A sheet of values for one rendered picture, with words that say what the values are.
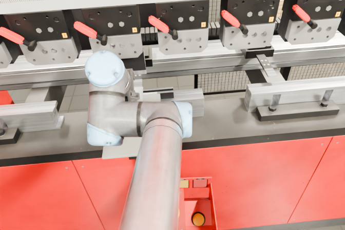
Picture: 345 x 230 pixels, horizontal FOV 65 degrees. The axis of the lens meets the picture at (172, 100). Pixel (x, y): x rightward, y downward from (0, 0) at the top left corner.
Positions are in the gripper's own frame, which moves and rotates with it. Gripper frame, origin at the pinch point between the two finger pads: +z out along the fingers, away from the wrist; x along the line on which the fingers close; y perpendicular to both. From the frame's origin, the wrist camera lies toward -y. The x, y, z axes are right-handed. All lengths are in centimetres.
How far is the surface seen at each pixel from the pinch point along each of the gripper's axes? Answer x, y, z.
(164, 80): -14, 45, 174
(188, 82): -37, 40, 170
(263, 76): -57, 11, 32
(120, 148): 2.5, -14.5, -5.9
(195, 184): -19.8, -28.8, 6.9
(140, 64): -5.0, 12.0, 0.1
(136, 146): -2.2, -14.5, -5.9
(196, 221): -18.9, -40.9, 7.9
